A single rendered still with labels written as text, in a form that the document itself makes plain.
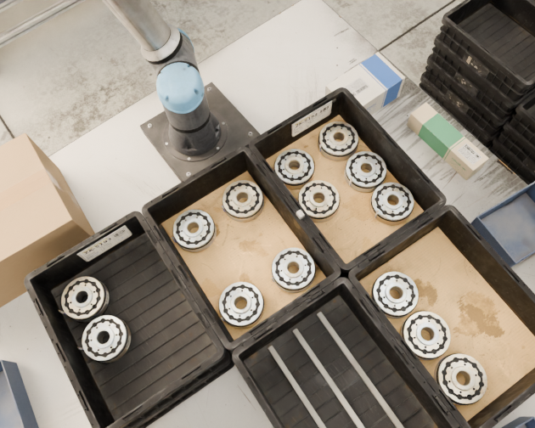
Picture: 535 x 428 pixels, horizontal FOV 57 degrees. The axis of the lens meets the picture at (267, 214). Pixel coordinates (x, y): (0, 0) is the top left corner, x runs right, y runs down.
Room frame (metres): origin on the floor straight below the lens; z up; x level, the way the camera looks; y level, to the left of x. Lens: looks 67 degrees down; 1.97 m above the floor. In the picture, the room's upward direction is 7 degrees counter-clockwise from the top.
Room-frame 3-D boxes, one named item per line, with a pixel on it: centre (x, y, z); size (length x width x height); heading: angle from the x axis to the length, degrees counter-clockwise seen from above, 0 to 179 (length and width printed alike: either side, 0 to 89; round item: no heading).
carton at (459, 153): (0.67, -0.53, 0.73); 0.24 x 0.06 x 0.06; 31
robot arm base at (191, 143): (0.80, 0.18, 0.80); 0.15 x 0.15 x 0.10
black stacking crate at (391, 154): (0.52, -0.19, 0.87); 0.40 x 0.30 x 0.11; 27
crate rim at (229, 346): (0.39, 0.07, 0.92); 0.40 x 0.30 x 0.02; 27
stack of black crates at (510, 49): (1.16, -0.94, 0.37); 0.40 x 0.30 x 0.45; 30
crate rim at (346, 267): (0.52, -0.19, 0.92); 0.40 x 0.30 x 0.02; 27
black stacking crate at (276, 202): (0.39, 0.07, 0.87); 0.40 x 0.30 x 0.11; 27
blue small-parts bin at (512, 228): (0.39, -0.66, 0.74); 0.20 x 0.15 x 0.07; 113
